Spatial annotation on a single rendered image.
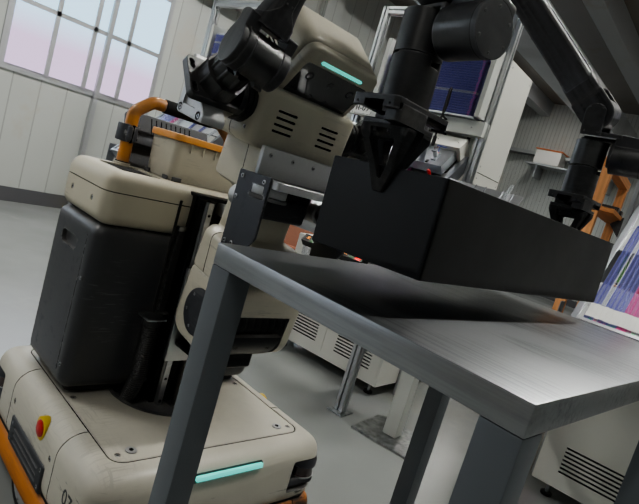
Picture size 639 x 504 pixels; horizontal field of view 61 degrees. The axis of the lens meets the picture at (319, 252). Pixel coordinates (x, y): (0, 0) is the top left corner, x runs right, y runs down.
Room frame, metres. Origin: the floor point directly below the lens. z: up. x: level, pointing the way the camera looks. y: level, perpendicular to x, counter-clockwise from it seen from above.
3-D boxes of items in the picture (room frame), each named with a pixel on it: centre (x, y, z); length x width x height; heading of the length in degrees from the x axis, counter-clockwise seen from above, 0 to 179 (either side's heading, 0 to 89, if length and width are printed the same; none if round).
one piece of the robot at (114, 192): (1.41, 0.35, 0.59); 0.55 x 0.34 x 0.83; 136
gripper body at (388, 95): (0.64, -0.05, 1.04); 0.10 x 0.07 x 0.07; 136
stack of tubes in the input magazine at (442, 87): (2.79, -0.32, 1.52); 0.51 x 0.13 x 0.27; 53
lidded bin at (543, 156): (10.24, -3.59, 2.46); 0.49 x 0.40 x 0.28; 52
